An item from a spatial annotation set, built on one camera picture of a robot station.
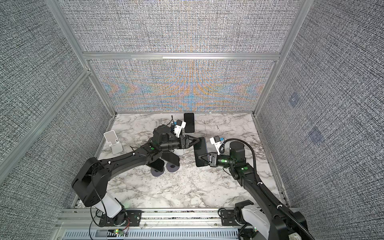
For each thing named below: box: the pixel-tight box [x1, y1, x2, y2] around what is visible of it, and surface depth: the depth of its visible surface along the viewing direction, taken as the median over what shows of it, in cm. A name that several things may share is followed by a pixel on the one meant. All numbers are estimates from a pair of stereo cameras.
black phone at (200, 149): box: [193, 137, 208, 167], surface depth 75 cm
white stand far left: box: [103, 130, 124, 155], surface depth 97 cm
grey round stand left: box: [150, 167, 165, 177], surface depth 90 cm
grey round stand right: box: [166, 162, 180, 173], surface depth 92 cm
